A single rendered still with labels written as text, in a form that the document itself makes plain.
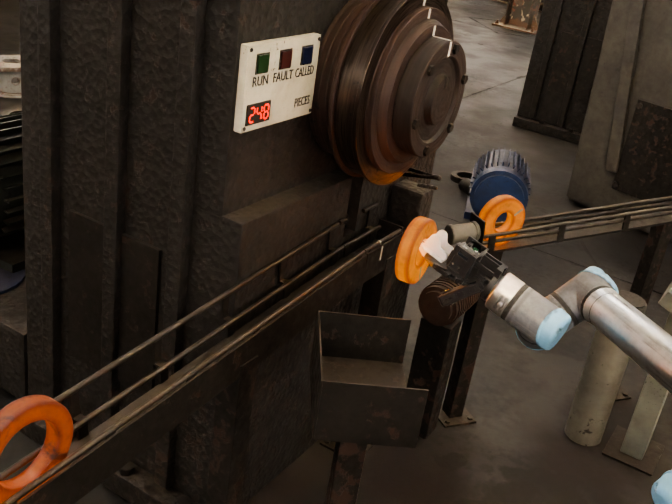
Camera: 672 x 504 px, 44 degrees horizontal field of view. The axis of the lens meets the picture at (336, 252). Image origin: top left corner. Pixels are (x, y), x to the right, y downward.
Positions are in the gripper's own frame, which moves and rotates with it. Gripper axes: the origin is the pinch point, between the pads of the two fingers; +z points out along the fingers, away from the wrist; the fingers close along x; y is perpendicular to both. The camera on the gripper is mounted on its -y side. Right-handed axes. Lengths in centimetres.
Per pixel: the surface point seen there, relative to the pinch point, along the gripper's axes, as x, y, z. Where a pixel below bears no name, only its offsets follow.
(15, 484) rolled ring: 91, -29, 15
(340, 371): 23.9, -23.5, -5.1
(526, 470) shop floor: -54, -73, -50
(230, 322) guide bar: 33.5, -24.1, 18.9
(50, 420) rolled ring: 85, -19, 16
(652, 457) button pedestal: -88, -63, -79
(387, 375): 17.9, -21.0, -13.1
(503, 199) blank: -61, -6, 0
